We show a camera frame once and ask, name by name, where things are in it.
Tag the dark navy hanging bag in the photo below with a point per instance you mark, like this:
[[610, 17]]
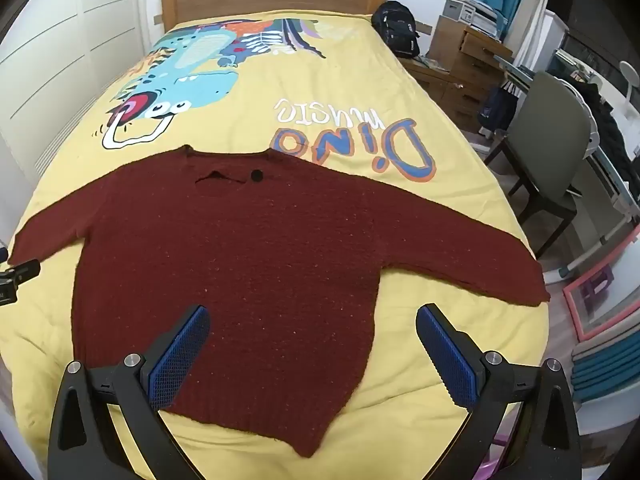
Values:
[[498, 110]]

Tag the black backpack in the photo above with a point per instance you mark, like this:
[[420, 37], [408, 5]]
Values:
[[396, 26]]

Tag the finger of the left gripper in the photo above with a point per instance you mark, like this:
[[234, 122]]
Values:
[[12, 279]]

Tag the teal striped cushion stack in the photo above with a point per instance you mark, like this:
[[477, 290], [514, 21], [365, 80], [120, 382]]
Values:
[[607, 370]]

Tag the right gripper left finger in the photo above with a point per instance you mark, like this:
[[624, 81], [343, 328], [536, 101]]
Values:
[[84, 443]]

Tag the dark red knit sweater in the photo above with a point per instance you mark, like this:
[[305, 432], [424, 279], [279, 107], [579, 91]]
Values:
[[285, 255]]

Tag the wooden drawer cabinet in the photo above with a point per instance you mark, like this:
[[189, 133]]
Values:
[[461, 68]]

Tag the white wardrobe doors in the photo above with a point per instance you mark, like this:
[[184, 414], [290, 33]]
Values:
[[57, 57]]

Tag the grey green chair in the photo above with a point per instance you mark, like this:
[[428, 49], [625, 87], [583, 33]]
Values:
[[545, 145]]

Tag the pink framed picture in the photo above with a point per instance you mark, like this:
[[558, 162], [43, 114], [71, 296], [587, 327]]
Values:
[[607, 293]]

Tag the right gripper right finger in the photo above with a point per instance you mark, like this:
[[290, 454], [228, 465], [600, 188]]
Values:
[[521, 421]]

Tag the yellow dino print bedspread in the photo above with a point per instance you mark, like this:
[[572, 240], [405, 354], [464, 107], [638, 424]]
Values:
[[352, 107]]

